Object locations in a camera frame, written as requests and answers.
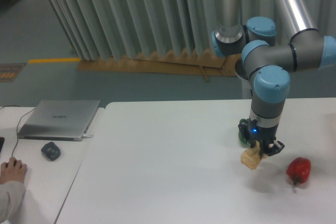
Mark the white usb plug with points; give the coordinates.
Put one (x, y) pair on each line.
(87, 136)

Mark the beige bread piece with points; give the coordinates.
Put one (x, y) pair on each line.
(251, 157)

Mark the grey sleeved forearm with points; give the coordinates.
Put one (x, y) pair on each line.
(12, 193)

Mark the brown cardboard sheet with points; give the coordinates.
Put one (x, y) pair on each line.
(205, 65)

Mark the red bell pepper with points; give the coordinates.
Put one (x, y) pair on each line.
(299, 170)

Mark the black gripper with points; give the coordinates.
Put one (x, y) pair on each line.
(250, 132)

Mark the dark grey round device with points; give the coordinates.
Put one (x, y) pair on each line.
(51, 151)

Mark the black computer mouse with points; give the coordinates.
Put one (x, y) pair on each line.
(12, 163)

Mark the black keyboard edge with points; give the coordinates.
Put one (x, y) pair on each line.
(2, 140)

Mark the person's hand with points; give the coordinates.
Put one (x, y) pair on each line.
(12, 174)

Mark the green bell pepper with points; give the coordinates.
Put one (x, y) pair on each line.
(243, 133)

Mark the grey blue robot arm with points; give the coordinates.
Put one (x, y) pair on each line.
(267, 66)

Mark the pale green curtain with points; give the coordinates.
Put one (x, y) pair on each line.
(132, 28)

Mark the silver closed laptop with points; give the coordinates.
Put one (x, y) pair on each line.
(61, 120)

